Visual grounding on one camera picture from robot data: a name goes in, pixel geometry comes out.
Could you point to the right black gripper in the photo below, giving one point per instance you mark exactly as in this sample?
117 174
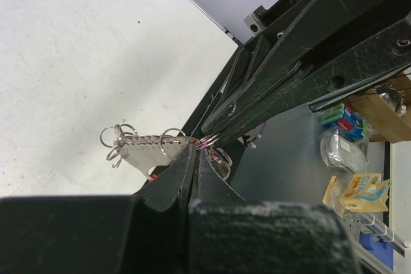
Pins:
375 32

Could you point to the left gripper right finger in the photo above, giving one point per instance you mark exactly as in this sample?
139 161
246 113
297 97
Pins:
228 234

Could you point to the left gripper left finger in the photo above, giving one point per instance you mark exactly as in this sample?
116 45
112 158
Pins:
145 232

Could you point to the red handled keyring holder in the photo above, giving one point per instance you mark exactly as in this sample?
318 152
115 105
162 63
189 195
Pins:
145 152

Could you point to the cardboard box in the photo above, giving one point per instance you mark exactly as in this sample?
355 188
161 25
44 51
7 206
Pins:
386 108

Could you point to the snack packets pile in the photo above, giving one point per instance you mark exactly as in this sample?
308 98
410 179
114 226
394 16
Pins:
364 193

